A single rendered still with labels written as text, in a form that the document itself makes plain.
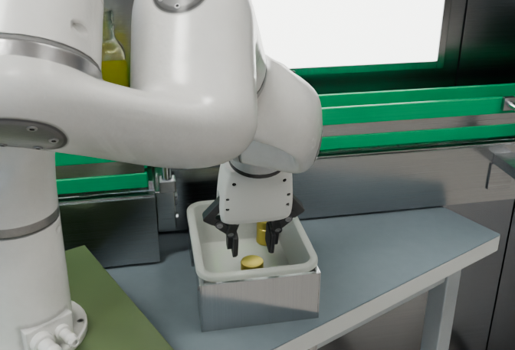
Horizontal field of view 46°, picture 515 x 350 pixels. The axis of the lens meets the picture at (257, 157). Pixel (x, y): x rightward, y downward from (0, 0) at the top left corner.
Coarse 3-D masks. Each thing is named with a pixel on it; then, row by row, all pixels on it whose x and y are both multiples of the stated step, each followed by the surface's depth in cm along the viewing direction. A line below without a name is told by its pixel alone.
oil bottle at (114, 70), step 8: (104, 48) 97; (112, 48) 97; (120, 48) 98; (104, 56) 97; (112, 56) 98; (120, 56) 98; (104, 64) 98; (112, 64) 98; (120, 64) 98; (104, 72) 98; (112, 72) 99; (120, 72) 99; (112, 80) 99; (120, 80) 99
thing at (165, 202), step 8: (160, 168) 102; (176, 192) 97; (160, 200) 95; (168, 200) 95; (176, 200) 99; (160, 208) 96; (168, 208) 96; (160, 216) 96; (168, 216) 97; (176, 216) 98; (160, 224) 97; (168, 224) 97
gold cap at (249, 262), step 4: (248, 256) 91; (252, 256) 91; (256, 256) 91; (244, 260) 89; (248, 260) 89; (252, 260) 89; (256, 260) 89; (260, 260) 89; (244, 264) 89; (248, 264) 89; (252, 264) 89; (256, 264) 89; (260, 264) 89; (244, 268) 88; (248, 268) 88; (252, 268) 88; (256, 268) 88
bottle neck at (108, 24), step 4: (104, 8) 98; (108, 8) 98; (104, 12) 96; (108, 12) 96; (112, 12) 97; (104, 16) 96; (108, 16) 96; (112, 16) 97; (104, 20) 96; (108, 20) 97; (112, 20) 97; (104, 24) 97; (108, 24) 97; (112, 24) 98; (104, 28) 97; (108, 28) 97; (112, 28) 98; (104, 32) 97; (108, 32) 97; (112, 32) 98; (104, 36) 97; (108, 36) 98; (112, 36) 98; (104, 40) 98; (108, 40) 98; (112, 40) 98
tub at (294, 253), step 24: (192, 216) 96; (192, 240) 90; (216, 240) 103; (240, 240) 103; (288, 240) 97; (216, 264) 96; (240, 264) 96; (264, 264) 96; (288, 264) 96; (312, 264) 84
